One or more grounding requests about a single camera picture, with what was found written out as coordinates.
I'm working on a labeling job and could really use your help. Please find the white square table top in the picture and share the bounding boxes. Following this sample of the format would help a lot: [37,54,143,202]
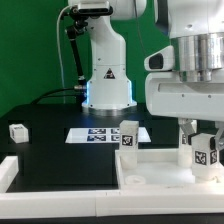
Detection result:
[115,149,224,195]

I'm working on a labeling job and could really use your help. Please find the white U-shaped fence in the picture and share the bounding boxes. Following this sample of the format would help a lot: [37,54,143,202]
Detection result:
[0,156,224,219]

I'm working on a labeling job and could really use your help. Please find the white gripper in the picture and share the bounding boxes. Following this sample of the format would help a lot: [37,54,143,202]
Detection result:
[145,71,224,151]

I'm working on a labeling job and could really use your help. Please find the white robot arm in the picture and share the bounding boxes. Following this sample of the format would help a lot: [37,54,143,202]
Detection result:
[67,0,224,151]

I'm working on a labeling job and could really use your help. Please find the black cables at base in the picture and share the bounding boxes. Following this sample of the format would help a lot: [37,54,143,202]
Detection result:
[30,87,88,106]

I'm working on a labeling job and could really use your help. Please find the black camera on mount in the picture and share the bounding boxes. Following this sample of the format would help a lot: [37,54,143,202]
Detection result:
[66,2,113,86]

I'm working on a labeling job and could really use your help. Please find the fiducial marker sheet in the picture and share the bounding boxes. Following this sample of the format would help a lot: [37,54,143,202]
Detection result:
[65,127,152,145]

